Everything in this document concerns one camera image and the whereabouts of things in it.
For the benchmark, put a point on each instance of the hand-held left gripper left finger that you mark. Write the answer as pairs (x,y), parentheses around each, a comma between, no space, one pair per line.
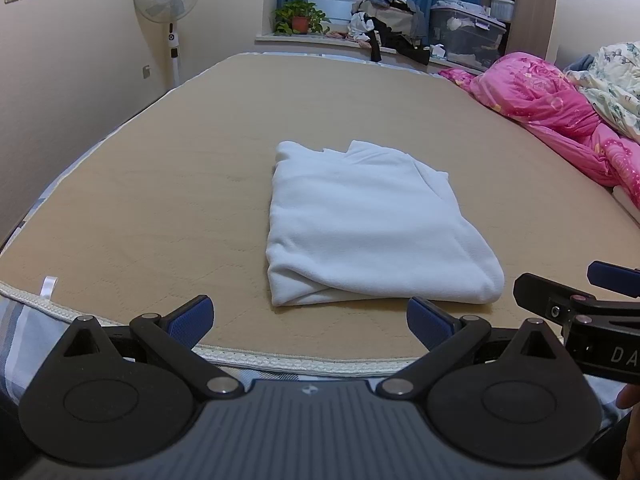
(192,317)

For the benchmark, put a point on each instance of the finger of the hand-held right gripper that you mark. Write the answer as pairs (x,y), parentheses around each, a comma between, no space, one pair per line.
(537,292)
(615,275)

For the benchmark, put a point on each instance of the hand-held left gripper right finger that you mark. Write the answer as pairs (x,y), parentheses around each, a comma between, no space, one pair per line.
(427,320)

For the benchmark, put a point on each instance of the white t-shirt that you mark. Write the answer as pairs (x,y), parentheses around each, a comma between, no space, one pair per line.
(370,220)

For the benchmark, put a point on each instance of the folded grey clothes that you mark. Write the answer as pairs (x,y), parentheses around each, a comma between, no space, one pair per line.
(455,4)

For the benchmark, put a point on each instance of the pile of dark clothes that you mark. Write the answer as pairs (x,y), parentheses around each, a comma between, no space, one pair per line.
(395,20)

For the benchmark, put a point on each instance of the person's right hand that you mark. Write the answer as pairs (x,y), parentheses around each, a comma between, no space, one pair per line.
(630,397)

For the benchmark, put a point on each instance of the beige bed mattress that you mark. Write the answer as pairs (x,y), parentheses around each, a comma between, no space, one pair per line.
(150,185)

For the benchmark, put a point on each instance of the white ribbon loop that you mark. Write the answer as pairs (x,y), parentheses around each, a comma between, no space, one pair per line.
(49,290)

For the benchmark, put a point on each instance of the striped bed sheet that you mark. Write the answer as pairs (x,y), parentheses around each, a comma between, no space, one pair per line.
(25,340)

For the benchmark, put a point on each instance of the floral white quilt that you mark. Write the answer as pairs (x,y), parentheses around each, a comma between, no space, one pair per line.
(615,85)

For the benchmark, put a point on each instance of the pink quilt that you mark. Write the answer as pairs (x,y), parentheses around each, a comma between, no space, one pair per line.
(540,95)

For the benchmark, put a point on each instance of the blue garment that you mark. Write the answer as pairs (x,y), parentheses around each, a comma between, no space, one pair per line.
(580,64)

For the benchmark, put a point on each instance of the crumpled white tissue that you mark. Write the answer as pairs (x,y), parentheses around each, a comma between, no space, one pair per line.
(438,52)

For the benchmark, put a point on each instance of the clear plastic storage bin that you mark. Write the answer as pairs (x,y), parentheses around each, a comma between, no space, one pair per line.
(465,37)

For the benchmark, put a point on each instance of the black hanging sock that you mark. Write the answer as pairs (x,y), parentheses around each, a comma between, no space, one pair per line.
(375,50)

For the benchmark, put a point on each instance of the wooden wardrobe panel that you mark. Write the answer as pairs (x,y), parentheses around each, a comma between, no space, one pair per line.
(537,10)

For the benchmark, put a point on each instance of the white plastic basket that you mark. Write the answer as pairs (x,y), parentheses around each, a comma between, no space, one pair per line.
(501,9)

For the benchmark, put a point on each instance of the white window sill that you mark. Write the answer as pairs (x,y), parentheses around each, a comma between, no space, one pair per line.
(300,41)

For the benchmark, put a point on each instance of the pink cloth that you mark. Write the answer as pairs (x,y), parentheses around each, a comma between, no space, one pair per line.
(337,35)

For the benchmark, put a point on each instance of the potted green plant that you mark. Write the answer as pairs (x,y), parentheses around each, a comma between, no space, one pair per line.
(300,20)

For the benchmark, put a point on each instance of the wall outlet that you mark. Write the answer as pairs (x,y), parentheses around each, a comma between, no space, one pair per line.
(146,72)

